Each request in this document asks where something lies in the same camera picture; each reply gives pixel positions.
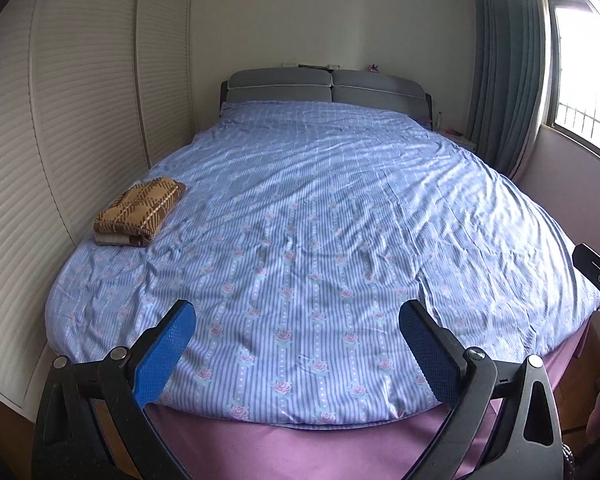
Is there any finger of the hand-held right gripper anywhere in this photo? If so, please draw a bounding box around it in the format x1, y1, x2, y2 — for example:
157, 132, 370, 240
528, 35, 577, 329
572, 243, 600, 306

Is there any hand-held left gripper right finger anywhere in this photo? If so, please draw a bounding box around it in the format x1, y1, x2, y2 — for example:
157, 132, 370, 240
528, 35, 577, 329
398, 299, 565, 480

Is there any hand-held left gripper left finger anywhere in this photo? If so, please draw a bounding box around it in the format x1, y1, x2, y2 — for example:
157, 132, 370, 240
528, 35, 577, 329
32, 299, 197, 480

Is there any brown plaid knit sweater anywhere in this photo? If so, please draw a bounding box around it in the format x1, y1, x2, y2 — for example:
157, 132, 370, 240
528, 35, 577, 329
93, 176, 187, 248

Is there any pink bed sheet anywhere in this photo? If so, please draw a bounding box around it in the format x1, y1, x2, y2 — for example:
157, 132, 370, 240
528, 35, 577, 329
142, 327, 592, 480

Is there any blue floral striped duvet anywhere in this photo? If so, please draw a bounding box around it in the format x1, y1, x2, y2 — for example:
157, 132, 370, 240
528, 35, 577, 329
46, 100, 600, 428

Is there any white nightstand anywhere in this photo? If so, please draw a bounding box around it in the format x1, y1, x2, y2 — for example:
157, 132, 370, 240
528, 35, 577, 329
439, 129, 479, 155

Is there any window with railing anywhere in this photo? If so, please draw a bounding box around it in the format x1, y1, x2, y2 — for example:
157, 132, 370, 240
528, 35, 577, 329
547, 0, 600, 163

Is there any teal curtain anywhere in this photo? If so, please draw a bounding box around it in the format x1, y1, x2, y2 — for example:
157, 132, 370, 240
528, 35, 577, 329
465, 0, 553, 178

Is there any white louvered wardrobe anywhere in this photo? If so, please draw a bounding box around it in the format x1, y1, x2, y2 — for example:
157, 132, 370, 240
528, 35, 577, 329
0, 0, 195, 408

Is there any grey padded headboard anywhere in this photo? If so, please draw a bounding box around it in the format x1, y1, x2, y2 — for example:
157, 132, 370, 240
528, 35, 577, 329
219, 68, 434, 120

